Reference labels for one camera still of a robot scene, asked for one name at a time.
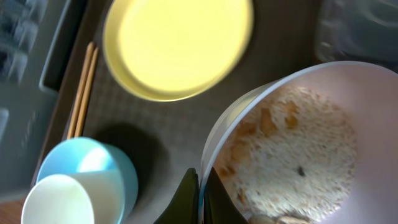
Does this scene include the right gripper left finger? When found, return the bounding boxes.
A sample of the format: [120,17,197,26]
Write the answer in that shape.
[154,168,199,224]

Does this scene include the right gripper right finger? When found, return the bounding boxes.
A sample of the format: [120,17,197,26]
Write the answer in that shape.
[203,168,248,224]

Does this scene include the rice food scraps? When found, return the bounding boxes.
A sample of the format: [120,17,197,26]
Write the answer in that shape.
[213,86,358,223]

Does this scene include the white cup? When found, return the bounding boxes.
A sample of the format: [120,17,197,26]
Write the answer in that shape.
[21,170,125,224]

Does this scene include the pink bowl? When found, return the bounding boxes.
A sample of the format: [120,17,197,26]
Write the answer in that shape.
[199,61,397,223]

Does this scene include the light blue bowl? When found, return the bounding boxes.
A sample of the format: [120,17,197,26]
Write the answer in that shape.
[35,137,139,223]

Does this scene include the wooden chopstick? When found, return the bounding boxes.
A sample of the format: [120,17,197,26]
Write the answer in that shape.
[67,42,95,139]
[73,47,99,138]

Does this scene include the grey dishwasher rack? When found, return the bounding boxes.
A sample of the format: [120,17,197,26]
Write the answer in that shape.
[1,0,87,202]

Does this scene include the brown serving tray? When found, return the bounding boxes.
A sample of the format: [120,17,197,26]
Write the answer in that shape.
[29,0,324,224]

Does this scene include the yellow plate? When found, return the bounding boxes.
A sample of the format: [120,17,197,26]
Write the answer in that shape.
[103,0,254,101]

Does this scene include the clear plastic bin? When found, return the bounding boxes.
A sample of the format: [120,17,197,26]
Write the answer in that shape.
[315,0,397,72]

